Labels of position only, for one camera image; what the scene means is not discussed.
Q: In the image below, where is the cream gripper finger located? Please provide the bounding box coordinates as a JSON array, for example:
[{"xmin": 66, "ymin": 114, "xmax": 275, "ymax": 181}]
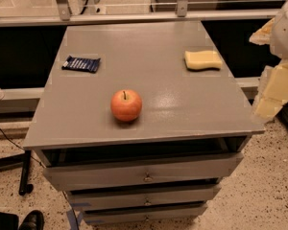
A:
[
  {"xmin": 252, "ymin": 60, "xmax": 288, "ymax": 119},
  {"xmin": 249, "ymin": 18, "xmax": 275, "ymax": 45}
]

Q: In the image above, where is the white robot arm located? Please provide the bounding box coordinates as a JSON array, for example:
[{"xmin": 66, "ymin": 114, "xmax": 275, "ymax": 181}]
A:
[{"xmin": 250, "ymin": 0, "xmax": 288, "ymax": 123}]

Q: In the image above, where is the bottom grey drawer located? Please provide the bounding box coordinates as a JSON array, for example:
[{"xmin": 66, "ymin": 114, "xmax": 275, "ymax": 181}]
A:
[{"xmin": 84, "ymin": 202, "xmax": 207, "ymax": 225}]

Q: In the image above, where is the middle grey drawer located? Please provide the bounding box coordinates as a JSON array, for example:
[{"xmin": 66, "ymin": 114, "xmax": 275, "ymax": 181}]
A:
[{"xmin": 68, "ymin": 184, "xmax": 221, "ymax": 211}]

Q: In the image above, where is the grey metal railing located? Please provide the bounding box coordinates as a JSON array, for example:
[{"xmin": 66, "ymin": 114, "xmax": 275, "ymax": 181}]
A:
[{"xmin": 0, "ymin": 0, "xmax": 286, "ymax": 27}]

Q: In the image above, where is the black cable on floor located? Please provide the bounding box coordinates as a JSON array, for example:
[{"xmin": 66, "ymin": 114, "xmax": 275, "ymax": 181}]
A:
[{"xmin": 0, "ymin": 117, "xmax": 44, "ymax": 166}]

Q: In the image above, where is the blue rxbar blueberry wrapper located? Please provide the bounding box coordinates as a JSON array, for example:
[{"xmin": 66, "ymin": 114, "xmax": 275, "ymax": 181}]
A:
[{"xmin": 61, "ymin": 56, "xmax": 100, "ymax": 74}]

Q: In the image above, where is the black metal stand leg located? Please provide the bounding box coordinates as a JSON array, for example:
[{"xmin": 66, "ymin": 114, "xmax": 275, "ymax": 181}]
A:
[{"xmin": 0, "ymin": 150, "xmax": 34, "ymax": 196}]

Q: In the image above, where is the red apple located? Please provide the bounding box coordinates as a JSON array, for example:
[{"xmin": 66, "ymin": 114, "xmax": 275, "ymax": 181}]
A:
[{"xmin": 110, "ymin": 89, "xmax": 142, "ymax": 122}]

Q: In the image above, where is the yellow sponge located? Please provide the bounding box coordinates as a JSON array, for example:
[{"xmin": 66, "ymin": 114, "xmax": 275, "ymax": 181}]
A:
[{"xmin": 184, "ymin": 50, "xmax": 223, "ymax": 71}]

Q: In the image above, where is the top grey drawer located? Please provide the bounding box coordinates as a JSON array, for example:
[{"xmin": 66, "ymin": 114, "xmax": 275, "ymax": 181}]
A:
[{"xmin": 44, "ymin": 152, "xmax": 243, "ymax": 191}]

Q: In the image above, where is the grey drawer cabinet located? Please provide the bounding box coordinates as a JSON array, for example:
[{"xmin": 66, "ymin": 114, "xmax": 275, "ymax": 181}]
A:
[{"xmin": 22, "ymin": 20, "xmax": 266, "ymax": 226}]

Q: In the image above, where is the grey drawer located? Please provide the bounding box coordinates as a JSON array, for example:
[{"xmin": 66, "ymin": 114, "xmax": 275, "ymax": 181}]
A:
[
  {"xmin": 68, "ymin": 184, "xmax": 221, "ymax": 211},
  {"xmin": 84, "ymin": 202, "xmax": 207, "ymax": 225},
  {"xmin": 44, "ymin": 152, "xmax": 243, "ymax": 191}
]

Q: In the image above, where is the black shoe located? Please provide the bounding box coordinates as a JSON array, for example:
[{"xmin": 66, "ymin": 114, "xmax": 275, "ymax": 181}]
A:
[{"xmin": 18, "ymin": 210, "xmax": 44, "ymax": 230}]

